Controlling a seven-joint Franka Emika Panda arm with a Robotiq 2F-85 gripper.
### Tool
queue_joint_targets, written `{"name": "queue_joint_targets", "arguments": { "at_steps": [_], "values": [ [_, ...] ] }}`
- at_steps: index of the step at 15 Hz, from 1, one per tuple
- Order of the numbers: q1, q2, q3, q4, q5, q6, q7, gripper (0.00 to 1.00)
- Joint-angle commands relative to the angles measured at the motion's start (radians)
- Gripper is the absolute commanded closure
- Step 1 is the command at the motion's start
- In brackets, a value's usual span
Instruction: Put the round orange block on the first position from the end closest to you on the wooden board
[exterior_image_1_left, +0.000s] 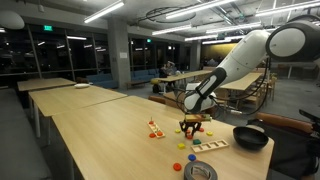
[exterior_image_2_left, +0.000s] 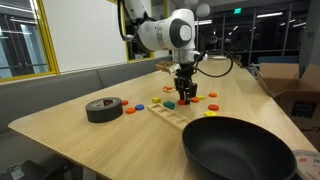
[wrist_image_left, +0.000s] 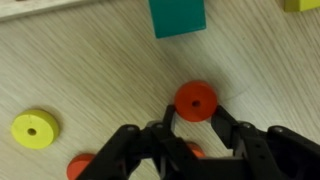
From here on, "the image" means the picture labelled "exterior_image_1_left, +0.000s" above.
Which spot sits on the white paper sign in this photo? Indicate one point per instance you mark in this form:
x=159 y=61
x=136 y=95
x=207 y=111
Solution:
x=123 y=55

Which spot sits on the square yellow block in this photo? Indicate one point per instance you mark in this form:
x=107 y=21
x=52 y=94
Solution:
x=181 y=145

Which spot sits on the seated person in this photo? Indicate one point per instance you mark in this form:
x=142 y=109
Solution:
x=166 y=69

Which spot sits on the gray duct tape roll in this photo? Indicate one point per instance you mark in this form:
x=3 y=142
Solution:
x=190 y=171

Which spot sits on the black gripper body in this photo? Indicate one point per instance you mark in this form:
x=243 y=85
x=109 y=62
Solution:
x=191 y=124

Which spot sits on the round red block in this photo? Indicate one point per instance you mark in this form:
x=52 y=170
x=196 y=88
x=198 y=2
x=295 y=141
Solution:
x=201 y=129
x=151 y=122

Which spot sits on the dark gray chair back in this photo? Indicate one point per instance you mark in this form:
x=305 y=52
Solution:
x=293 y=156

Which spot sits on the white plate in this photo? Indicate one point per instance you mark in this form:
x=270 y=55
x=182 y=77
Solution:
x=81 y=85

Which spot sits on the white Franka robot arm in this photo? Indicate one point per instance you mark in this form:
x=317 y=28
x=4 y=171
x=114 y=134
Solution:
x=243 y=56

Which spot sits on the long wooden table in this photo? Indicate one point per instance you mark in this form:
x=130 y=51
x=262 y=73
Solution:
x=181 y=76

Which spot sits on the green block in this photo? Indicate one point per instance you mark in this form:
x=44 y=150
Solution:
x=197 y=141

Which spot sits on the round yellow block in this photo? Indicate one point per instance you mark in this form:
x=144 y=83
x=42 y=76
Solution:
x=178 y=130
x=209 y=133

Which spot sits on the black bowl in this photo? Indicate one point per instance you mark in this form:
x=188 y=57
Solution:
x=250 y=137

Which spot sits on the round blue block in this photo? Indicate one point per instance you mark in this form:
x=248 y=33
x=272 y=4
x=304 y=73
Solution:
x=191 y=157

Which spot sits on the blue sofa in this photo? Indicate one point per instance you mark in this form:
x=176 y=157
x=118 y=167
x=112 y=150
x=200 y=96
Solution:
x=144 y=74
x=101 y=80

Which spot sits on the white pendant lamp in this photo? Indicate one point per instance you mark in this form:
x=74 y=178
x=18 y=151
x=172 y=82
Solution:
x=10 y=19

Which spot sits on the wooden slotted tray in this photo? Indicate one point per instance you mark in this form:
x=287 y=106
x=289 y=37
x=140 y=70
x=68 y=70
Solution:
x=210 y=145

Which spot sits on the yellow stool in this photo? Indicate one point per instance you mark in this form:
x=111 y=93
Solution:
x=155 y=81

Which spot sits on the tan wrist mount plate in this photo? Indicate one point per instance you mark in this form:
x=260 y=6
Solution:
x=198 y=117

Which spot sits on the brown leather chair top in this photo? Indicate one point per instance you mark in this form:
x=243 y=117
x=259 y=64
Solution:
x=283 y=121

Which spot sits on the green exit sign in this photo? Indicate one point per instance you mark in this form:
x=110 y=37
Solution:
x=48 y=27
x=148 y=40

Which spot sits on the light wooden table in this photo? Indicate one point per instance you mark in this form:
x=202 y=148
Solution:
x=66 y=98
x=43 y=83

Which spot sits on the light wooden chair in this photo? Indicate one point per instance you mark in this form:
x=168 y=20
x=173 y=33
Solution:
x=250 y=98
x=271 y=86

